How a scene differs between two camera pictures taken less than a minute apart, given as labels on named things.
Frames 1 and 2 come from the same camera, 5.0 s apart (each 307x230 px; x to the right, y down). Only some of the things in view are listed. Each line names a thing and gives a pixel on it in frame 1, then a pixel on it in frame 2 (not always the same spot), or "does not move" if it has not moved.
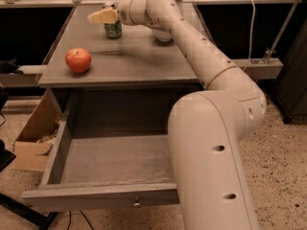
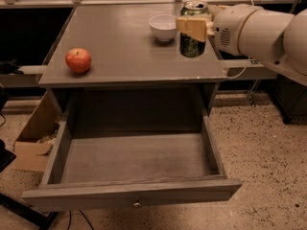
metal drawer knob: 136,205 does not move
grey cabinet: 107,85 does not move
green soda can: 113,30 to 190,46
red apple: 78,59 does not move
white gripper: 124,14 to 225,29
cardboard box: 35,140 does not move
